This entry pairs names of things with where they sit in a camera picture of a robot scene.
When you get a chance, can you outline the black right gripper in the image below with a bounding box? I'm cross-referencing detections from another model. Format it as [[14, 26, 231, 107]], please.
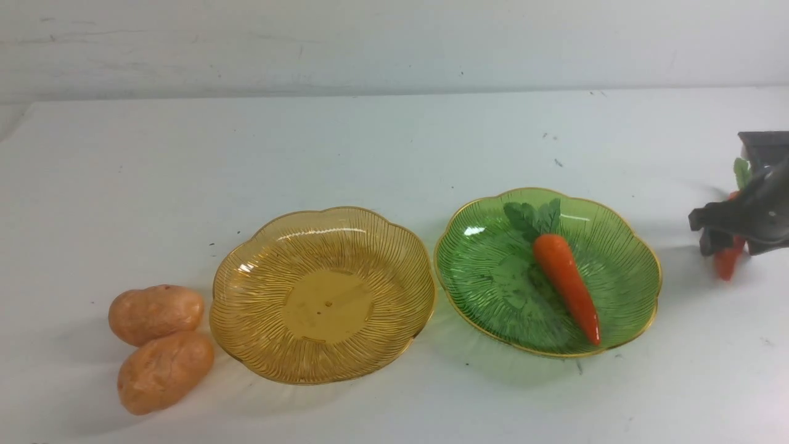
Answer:
[[689, 130, 788, 257]]

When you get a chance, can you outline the orange toy carrot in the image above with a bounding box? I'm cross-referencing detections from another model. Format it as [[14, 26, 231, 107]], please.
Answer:
[[714, 157, 752, 281], [502, 199, 602, 346]]

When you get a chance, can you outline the brown toy potato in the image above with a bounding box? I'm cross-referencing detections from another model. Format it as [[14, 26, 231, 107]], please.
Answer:
[[117, 331, 215, 416], [108, 284, 205, 347]]

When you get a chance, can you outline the green ribbed plastic plate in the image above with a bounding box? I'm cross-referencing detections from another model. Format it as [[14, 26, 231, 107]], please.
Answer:
[[434, 187, 663, 359]]

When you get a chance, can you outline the amber ribbed plastic plate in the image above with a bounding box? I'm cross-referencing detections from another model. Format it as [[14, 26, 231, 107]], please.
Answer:
[[209, 206, 438, 385]]

